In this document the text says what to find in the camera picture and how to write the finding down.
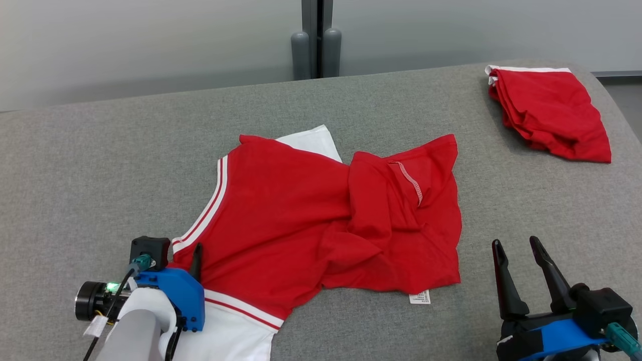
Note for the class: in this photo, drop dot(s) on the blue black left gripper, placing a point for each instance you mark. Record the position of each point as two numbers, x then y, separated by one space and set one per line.
178 296

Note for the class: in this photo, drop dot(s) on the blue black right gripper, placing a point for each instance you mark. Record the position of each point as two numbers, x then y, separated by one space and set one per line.
541 338

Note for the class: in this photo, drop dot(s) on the red jersey with white trim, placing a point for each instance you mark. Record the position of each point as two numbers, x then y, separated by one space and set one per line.
281 215

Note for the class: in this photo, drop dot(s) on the red shorts with white waistband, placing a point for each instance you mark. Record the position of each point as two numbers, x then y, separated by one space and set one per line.
551 110

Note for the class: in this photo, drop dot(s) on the grey cylindrical partition foot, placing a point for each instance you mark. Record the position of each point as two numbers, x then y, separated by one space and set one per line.
331 52
300 55

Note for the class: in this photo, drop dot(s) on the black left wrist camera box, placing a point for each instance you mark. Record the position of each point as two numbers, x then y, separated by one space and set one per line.
150 248

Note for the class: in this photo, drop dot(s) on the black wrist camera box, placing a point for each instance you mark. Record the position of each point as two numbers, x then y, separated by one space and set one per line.
150 248
602 306

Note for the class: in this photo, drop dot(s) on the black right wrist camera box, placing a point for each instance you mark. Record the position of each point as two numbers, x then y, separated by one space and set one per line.
602 306

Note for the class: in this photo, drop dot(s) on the grey partition bottom rail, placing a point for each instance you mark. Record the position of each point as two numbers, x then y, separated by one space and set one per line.
617 73

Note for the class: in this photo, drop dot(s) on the grey partition post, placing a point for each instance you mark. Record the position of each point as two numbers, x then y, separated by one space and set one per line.
310 20

